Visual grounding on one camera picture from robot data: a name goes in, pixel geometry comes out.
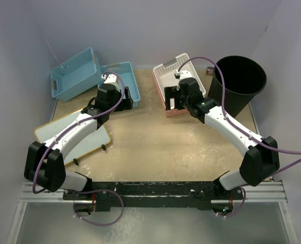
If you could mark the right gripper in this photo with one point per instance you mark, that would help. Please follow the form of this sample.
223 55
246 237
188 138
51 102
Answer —
172 92

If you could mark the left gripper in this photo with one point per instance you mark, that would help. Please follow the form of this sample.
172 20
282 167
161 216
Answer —
126 103

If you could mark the white perforated basket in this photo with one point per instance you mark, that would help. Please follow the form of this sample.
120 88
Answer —
165 72

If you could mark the pink perforated basket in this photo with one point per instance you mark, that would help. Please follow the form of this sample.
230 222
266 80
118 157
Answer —
168 113

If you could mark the shallow blue perforated basket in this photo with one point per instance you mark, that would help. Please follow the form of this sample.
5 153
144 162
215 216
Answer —
126 73

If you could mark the tall blue perforated basket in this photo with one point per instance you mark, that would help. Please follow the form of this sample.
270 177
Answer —
75 76

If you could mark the large black bucket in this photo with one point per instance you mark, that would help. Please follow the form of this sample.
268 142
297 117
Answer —
243 79

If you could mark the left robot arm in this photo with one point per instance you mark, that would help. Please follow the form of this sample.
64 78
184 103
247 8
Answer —
45 161

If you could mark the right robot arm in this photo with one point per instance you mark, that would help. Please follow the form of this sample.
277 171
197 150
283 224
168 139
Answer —
259 162

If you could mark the pink marker pen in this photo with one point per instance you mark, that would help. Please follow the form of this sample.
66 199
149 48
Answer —
210 71

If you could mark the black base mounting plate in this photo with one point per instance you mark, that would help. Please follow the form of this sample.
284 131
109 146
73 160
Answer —
168 194

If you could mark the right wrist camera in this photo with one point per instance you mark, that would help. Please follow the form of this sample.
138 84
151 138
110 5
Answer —
182 74

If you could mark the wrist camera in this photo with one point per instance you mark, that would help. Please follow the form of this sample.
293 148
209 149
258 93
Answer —
182 74
111 79

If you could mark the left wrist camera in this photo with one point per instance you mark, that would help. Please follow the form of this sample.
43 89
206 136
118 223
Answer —
111 79

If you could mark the whiteboard with yellow frame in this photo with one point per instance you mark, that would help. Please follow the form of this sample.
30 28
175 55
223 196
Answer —
75 135

